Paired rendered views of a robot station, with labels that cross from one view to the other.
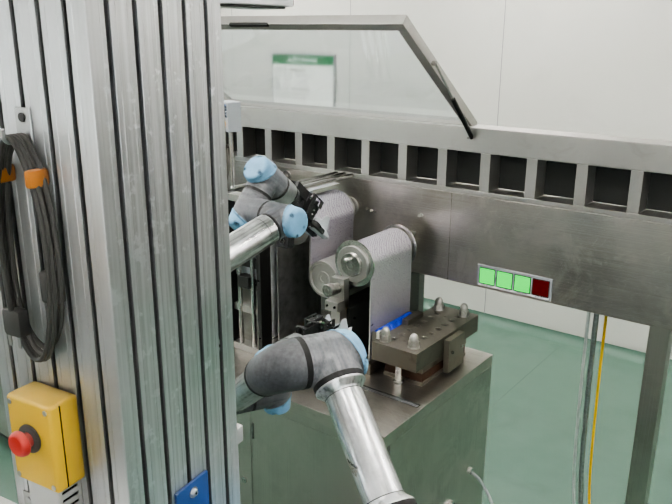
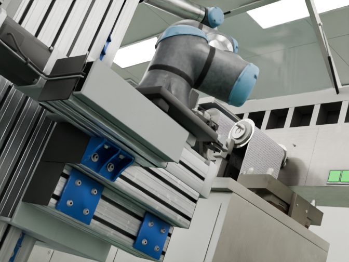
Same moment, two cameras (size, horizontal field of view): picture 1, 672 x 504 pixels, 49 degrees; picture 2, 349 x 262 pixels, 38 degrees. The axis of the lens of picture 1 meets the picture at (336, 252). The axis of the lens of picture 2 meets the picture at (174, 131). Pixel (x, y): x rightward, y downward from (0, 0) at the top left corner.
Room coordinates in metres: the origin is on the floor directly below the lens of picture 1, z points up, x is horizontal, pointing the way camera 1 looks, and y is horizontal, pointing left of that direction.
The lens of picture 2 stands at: (0.07, -0.38, 0.37)
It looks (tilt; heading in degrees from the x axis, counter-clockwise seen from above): 21 degrees up; 17
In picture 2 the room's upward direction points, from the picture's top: 20 degrees clockwise
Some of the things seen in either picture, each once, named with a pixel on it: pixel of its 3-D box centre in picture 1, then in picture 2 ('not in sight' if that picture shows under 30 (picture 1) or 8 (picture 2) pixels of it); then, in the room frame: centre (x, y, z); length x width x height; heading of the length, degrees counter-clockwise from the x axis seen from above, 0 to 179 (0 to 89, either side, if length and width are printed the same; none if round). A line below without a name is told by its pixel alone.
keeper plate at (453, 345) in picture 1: (454, 351); (299, 210); (2.13, -0.38, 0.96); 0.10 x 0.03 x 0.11; 143
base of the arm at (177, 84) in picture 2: not in sight; (163, 94); (1.13, -0.01, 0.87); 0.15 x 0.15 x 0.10
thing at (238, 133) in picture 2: (351, 264); (239, 131); (2.15, -0.05, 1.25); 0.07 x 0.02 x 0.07; 53
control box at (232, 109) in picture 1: (228, 116); not in sight; (2.51, 0.37, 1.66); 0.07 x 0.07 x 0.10; 32
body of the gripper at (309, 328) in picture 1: (313, 335); (201, 129); (1.90, 0.06, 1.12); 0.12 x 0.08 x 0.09; 143
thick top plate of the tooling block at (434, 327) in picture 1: (427, 335); (280, 200); (2.17, -0.30, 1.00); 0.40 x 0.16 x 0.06; 143
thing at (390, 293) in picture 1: (390, 297); (259, 172); (2.22, -0.18, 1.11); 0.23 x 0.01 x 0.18; 143
